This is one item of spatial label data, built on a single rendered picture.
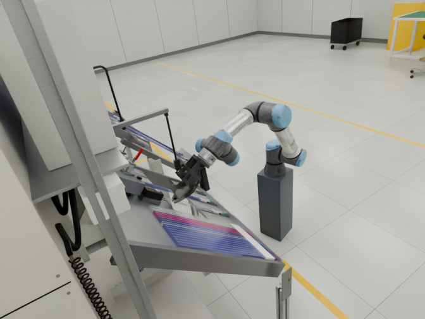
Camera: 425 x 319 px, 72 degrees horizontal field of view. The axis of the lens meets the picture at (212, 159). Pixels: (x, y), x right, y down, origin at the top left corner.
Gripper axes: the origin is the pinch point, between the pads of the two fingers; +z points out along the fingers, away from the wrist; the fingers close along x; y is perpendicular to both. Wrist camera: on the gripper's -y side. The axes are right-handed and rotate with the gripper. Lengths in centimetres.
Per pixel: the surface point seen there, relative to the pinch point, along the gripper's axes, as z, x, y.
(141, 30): -220, -771, -153
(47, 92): -10, 42, 70
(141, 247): 8.4, 38.0, 31.1
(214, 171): -27, -136, -129
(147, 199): 4.0, 7.5, 17.1
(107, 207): 2, 42, 48
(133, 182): 2.0, 6.0, 25.0
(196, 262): 5.9, 38.0, 10.7
